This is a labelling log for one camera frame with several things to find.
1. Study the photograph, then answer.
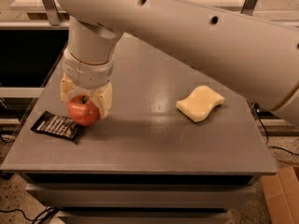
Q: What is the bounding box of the cardboard box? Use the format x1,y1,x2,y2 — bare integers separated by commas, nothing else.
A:
261,166,299,224

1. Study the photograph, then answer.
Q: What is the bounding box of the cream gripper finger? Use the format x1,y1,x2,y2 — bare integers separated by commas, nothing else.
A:
90,82,112,119
60,74,78,103

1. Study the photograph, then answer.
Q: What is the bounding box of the red apple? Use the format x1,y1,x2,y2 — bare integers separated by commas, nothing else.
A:
67,93,100,126

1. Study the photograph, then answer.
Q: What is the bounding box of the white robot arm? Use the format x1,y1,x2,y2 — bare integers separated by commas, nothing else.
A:
57,0,299,125

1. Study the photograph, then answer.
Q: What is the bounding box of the black cable bottom left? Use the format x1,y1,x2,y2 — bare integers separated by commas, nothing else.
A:
0,206,59,224

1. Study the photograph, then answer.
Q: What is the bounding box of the black cable right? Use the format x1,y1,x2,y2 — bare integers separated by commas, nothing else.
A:
250,101,299,157

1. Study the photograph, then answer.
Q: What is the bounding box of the black cable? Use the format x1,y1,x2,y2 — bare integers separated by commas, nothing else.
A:
0,206,59,224
250,101,299,157

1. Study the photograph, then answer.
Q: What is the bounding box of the yellow sponge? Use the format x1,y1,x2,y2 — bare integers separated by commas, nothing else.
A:
176,85,225,123

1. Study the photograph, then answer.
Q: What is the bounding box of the black rxbar chocolate wrapper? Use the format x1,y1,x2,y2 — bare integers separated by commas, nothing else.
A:
31,111,82,142

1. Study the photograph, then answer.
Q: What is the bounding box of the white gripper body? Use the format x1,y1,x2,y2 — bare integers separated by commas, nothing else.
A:
62,49,114,90

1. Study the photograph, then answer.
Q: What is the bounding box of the metal window frame rail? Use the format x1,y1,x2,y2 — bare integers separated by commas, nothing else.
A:
0,0,299,31

